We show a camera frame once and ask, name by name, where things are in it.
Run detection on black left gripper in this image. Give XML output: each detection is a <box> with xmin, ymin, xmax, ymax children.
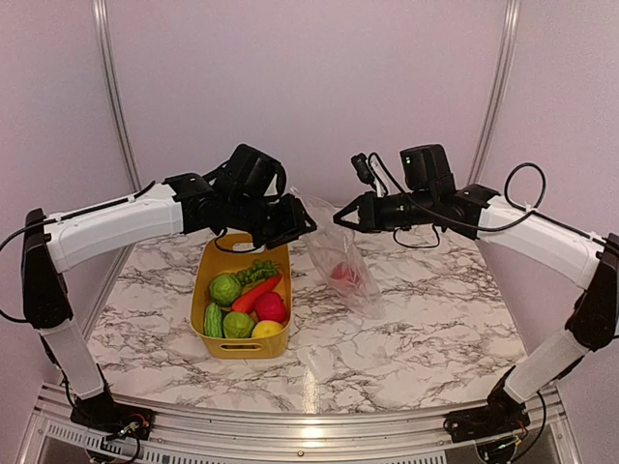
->
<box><xmin>227</xmin><ymin>191</ymin><xmax>316</xmax><ymax>248</ymax></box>

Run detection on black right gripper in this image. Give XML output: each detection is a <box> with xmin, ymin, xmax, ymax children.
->
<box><xmin>333</xmin><ymin>188</ymin><xmax>436</xmax><ymax>234</ymax></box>

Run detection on clear zip top bag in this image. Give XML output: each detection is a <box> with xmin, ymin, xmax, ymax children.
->
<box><xmin>289</xmin><ymin>187</ymin><xmax>385</xmax><ymax>320</ymax></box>

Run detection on red toy apple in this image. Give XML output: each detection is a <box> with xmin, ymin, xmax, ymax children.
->
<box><xmin>253</xmin><ymin>292</ymin><xmax>287</xmax><ymax>323</ymax></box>

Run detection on green toy cabbage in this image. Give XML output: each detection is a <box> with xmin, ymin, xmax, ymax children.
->
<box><xmin>209</xmin><ymin>274</ymin><xmax>242</xmax><ymax>307</ymax></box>

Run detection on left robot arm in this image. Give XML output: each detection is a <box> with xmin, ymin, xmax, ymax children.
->
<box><xmin>2</xmin><ymin>173</ymin><xmax>316</xmax><ymax>430</ymax></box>

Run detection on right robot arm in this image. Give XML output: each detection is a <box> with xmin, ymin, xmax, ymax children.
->
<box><xmin>303</xmin><ymin>185</ymin><xmax>618</xmax><ymax>433</ymax></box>

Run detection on green toy grapes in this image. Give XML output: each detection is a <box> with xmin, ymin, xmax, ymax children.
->
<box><xmin>233</xmin><ymin>260</ymin><xmax>280</xmax><ymax>287</ymax></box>

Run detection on yellow plastic basket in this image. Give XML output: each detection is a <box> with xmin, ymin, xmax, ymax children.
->
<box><xmin>191</xmin><ymin>233</ymin><xmax>293</xmax><ymax>360</ymax></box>

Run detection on orange toy carrot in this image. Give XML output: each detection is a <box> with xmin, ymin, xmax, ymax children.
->
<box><xmin>231</xmin><ymin>275</ymin><xmax>282</xmax><ymax>314</ymax></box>

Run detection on yellow toy lemon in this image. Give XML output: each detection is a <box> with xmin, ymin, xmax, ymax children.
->
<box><xmin>251</xmin><ymin>320</ymin><xmax>283</xmax><ymax>338</ymax></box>

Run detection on green toy bitter gourd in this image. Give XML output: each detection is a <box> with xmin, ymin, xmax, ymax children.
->
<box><xmin>203</xmin><ymin>303</ymin><xmax>224</xmax><ymax>338</ymax></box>

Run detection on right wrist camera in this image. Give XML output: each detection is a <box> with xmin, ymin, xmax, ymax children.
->
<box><xmin>351</xmin><ymin>153</ymin><xmax>388</xmax><ymax>197</ymax></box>

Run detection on right aluminium frame post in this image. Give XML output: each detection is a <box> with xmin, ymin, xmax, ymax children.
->
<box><xmin>467</xmin><ymin>0</ymin><xmax>521</xmax><ymax>184</ymax></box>

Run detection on aluminium frame post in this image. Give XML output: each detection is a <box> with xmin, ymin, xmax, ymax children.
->
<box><xmin>92</xmin><ymin>0</ymin><xmax>142</xmax><ymax>190</ymax></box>
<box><xmin>467</xmin><ymin>0</ymin><xmax>521</xmax><ymax>184</ymax></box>

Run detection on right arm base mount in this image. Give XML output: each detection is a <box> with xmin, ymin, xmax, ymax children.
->
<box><xmin>443</xmin><ymin>380</ymin><xmax>531</xmax><ymax>443</ymax></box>

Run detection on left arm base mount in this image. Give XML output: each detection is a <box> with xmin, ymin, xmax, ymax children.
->
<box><xmin>67</xmin><ymin>386</ymin><xmax>155</xmax><ymax>441</ymax></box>

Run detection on left aluminium frame post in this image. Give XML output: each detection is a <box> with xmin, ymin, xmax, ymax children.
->
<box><xmin>92</xmin><ymin>0</ymin><xmax>142</xmax><ymax>190</ymax></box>

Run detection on aluminium table front rail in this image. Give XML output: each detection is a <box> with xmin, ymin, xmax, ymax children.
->
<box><xmin>28</xmin><ymin>381</ymin><xmax>576</xmax><ymax>464</ymax></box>

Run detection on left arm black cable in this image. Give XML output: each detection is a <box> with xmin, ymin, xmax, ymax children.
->
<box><xmin>0</xmin><ymin>226</ymin><xmax>30</xmax><ymax>324</ymax></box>

